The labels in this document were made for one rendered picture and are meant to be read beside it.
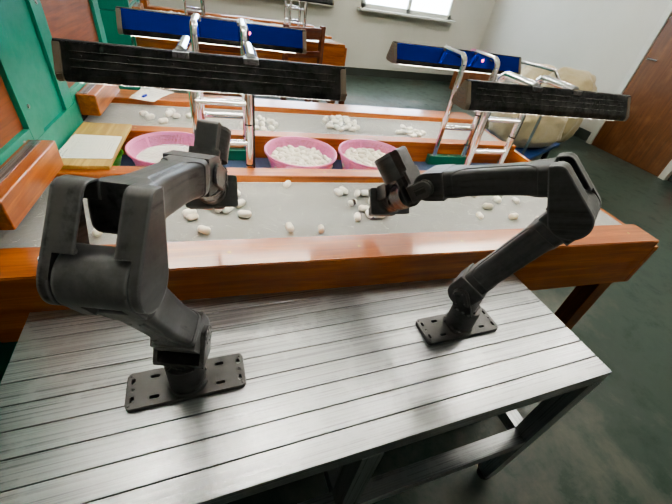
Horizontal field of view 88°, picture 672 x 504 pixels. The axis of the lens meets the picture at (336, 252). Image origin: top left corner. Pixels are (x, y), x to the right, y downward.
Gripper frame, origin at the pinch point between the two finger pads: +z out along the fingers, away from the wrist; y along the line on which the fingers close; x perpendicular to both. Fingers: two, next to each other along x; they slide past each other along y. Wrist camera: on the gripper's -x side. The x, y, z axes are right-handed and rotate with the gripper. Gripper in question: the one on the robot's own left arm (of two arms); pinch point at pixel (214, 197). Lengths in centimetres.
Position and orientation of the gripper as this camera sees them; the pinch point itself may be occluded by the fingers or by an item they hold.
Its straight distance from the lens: 84.2
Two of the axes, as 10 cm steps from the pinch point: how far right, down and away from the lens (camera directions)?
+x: 0.5, 10.0, 0.1
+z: -2.7, 0.1, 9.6
